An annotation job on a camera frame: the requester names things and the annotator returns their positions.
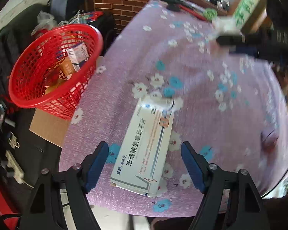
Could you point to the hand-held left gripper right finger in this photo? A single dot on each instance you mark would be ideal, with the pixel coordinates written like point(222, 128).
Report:
point(193, 165)

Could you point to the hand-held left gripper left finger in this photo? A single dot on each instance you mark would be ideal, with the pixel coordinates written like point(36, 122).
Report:
point(97, 165)

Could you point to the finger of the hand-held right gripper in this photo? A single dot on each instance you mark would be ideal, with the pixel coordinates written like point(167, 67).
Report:
point(244, 50)
point(235, 40)

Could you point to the long white medicine box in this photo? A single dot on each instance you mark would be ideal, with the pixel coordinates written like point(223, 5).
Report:
point(144, 153)

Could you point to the red plastic mesh basket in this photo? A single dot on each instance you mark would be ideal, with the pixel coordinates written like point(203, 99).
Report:
point(38, 100)

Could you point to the green knitted cloth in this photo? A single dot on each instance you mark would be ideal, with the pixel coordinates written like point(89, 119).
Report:
point(210, 14)

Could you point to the red flat stick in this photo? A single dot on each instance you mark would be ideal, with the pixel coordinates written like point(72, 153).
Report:
point(192, 11)

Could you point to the brown cardboard box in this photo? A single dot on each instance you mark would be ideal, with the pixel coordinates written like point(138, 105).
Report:
point(48, 127)

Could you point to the small white bottle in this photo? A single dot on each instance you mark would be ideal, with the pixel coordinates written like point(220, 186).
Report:
point(166, 103)

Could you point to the black round container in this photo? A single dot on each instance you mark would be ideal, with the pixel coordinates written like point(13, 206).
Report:
point(173, 7)

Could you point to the white power strip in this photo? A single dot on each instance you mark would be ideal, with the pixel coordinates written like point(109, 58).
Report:
point(14, 167)

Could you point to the small orange box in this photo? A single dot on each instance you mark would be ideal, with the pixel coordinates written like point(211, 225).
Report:
point(69, 70)

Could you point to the small white blue box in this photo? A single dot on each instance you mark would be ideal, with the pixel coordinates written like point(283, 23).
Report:
point(78, 52)

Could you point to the black bag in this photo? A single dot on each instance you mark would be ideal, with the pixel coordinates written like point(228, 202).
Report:
point(105, 28)

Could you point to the brown wooden counter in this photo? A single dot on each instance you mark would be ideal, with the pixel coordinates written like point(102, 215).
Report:
point(110, 2)

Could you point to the dark sofa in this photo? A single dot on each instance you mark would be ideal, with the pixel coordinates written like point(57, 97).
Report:
point(4, 43)

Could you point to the clear plastic bag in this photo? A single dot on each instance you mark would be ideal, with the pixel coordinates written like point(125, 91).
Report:
point(42, 21)

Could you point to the black box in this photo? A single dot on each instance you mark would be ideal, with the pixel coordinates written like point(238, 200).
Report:
point(64, 4)

